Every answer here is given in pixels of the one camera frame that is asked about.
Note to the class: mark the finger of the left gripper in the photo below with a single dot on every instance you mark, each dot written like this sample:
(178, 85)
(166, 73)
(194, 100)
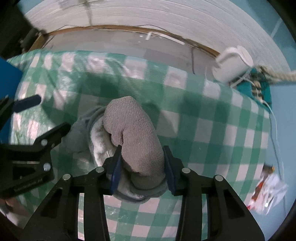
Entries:
(10, 106)
(33, 153)

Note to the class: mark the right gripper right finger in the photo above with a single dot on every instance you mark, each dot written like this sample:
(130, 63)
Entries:
(228, 218)

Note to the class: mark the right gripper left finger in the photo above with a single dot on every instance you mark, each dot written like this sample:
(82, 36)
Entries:
(56, 218)

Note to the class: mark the brown fleece hat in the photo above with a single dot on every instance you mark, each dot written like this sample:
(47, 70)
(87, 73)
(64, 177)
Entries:
(124, 123)

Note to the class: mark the blue cardboard box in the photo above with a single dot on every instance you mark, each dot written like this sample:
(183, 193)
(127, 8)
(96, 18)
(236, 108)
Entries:
(10, 77)

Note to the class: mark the grey rolled sock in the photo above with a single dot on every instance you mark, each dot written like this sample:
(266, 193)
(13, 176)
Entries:
(77, 140)

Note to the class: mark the white plastic bag pile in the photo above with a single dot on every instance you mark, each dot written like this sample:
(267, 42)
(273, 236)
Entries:
(269, 191)

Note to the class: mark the green checkered tablecloth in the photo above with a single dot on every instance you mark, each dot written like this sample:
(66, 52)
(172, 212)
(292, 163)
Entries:
(210, 127)

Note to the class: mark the teal plastic basket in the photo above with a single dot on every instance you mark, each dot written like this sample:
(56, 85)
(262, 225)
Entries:
(255, 85)

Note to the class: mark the white electric kettle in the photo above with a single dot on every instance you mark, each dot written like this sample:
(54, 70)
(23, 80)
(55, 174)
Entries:
(231, 63)

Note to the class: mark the white wall socket strip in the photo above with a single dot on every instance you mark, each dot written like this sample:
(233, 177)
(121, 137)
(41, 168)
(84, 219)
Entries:
(65, 4)

